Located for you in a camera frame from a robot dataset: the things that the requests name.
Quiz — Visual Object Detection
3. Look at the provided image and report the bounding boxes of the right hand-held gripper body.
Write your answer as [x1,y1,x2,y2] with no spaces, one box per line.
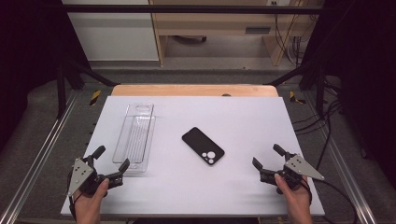
[259,151,325,195]

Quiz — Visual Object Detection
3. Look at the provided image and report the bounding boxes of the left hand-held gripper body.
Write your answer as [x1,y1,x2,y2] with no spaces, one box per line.
[66,155,124,198]

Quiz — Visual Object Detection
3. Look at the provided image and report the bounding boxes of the clear plastic packaging tray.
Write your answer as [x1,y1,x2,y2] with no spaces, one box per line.
[111,102,157,174]

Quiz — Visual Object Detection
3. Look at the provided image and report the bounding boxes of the person's left hand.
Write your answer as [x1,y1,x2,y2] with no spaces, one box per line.
[72,178,110,217]

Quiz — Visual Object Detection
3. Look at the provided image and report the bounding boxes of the person's right hand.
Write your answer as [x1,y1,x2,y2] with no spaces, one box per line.
[274,173,313,216]

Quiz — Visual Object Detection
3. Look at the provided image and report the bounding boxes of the white table board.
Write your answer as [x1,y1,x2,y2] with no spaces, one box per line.
[60,95,325,217]

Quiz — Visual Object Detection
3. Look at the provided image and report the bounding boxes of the yellow black floor tape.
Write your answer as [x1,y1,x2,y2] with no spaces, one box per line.
[89,90,103,106]
[289,91,307,105]

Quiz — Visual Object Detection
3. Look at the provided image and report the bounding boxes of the black metal stand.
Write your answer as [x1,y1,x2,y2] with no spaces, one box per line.
[263,59,329,119]
[55,57,118,119]

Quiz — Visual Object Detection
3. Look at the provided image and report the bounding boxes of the wooden table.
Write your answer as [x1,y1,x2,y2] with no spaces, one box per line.
[110,83,279,98]

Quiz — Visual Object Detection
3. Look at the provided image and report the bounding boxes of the black curtain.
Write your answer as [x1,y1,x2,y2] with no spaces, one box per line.
[0,0,92,152]
[303,0,396,181]

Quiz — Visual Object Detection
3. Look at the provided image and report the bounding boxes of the white cabinet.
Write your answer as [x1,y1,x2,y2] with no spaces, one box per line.
[61,0,160,63]

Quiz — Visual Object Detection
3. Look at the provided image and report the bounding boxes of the light wooden desk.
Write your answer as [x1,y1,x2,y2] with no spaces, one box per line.
[148,0,316,67]

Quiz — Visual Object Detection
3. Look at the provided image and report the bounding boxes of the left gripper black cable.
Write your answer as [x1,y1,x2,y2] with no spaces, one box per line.
[65,176,78,222]

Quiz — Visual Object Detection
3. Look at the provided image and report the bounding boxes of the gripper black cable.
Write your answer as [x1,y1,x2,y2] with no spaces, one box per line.
[311,178,359,224]
[65,176,78,222]

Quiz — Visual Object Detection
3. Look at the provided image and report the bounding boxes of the aluminium floor rail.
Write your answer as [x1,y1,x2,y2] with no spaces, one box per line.
[0,90,79,224]
[303,92,378,224]

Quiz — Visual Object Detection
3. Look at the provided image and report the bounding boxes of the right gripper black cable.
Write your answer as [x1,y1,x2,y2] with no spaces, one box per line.
[311,178,359,224]

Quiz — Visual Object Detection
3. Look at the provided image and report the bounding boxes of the black floor cables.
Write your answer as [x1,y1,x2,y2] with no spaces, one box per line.
[291,77,344,172]

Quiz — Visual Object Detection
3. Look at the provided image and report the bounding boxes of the hanging desk cables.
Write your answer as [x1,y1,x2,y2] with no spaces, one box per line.
[273,12,310,67]

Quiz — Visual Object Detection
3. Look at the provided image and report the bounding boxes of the grey desk drawer handle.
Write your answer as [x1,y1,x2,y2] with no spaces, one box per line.
[245,26,272,35]

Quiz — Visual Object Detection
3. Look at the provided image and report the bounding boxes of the black horizontal frame bar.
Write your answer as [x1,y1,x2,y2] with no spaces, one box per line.
[60,4,328,15]

